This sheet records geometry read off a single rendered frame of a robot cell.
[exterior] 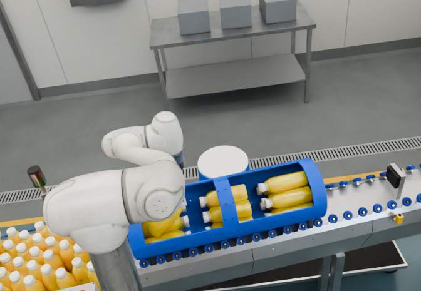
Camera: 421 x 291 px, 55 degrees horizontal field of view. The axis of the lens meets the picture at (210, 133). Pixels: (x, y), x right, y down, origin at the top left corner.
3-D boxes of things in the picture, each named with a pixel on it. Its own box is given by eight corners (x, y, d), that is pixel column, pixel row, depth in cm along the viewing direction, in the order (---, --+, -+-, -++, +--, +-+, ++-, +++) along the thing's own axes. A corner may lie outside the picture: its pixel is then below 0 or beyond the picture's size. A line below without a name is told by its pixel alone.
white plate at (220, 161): (192, 177, 212) (192, 179, 213) (245, 180, 207) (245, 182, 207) (203, 144, 234) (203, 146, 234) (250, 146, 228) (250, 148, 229)
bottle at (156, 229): (165, 234, 180) (188, 207, 174) (155, 239, 174) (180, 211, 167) (155, 222, 182) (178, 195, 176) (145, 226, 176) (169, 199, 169)
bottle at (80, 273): (83, 283, 184) (70, 258, 172) (98, 280, 184) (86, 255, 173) (81, 297, 178) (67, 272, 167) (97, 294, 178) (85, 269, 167)
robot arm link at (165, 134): (183, 137, 158) (150, 142, 158) (177, 104, 149) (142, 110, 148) (185, 154, 149) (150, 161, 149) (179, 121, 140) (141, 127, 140)
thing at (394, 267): (403, 278, 265) (408, 265, 256) (178, 308, 265) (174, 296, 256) (372, 218, 307) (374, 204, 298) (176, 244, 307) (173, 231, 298)
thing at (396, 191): (400, 198, 200) (406, 176, 191) (393, 200, 200) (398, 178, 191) (389, 184, 208) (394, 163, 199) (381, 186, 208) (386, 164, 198)
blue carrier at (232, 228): (326, 229, 187) (330, 185, 170) (139, 273, 179) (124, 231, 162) (302, 188, 210) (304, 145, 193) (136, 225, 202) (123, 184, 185)
